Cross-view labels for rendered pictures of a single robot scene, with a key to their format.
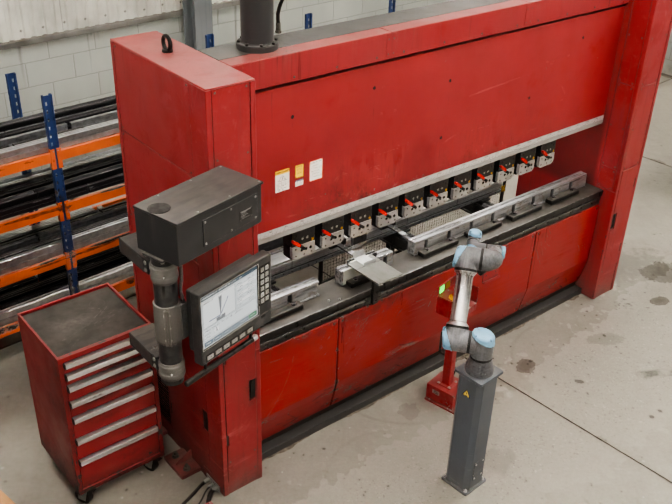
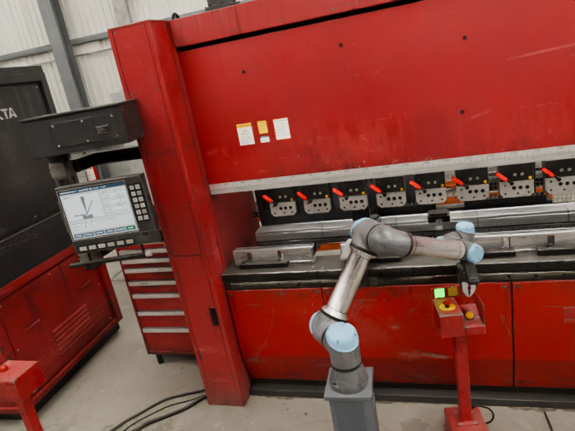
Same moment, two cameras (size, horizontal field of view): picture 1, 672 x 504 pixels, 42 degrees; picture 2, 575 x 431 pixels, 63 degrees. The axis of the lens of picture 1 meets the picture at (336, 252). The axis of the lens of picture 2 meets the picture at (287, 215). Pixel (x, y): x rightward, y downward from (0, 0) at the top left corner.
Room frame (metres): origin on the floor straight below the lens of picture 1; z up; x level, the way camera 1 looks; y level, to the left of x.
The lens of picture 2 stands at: (2.66, -2.01, 1.96)
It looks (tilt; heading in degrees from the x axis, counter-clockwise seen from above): 17 degrees down; 59
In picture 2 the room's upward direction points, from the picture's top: 10 degrees counter-clockwise
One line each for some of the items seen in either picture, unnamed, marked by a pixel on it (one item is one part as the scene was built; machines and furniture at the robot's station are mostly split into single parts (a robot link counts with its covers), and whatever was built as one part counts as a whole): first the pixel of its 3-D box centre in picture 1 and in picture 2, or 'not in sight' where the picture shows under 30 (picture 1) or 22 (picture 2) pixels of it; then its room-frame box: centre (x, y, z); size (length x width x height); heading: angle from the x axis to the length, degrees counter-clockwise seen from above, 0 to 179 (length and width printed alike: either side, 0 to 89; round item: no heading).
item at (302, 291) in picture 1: (279, 300); (274, 254); (3.91, 0.30, 0.92); 0.50 x 0.06 x 0.10; 130
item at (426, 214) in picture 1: (374, 227); (438, 223); (4.76, -0.24, 0.93); 2.30 x 0.14 x 0.10; 130
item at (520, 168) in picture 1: (522, 159); not in sight; (5.15, -1.18, 1.26); 0.15 x 0.09 x 0.17; 130
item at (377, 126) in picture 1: (450, 111); (483, 81); (4.69, -0.62, 1.74); 3.00 x 0.08 x 0.80; 130
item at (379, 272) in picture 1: (374, 269); (360, 248); (4.15, -0.22, 1.00); 0.26 x 0.18 x 0.01; 40
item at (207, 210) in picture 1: (204, 281); (103, 190); (3.13, 0.56, 1.53); 0.51 x 0.25 x 0.85; 144
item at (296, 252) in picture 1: (298, 240); (283, 199); (3.99, 0.20, 1.26); 0.15 x 0.09 x 0.17; 130
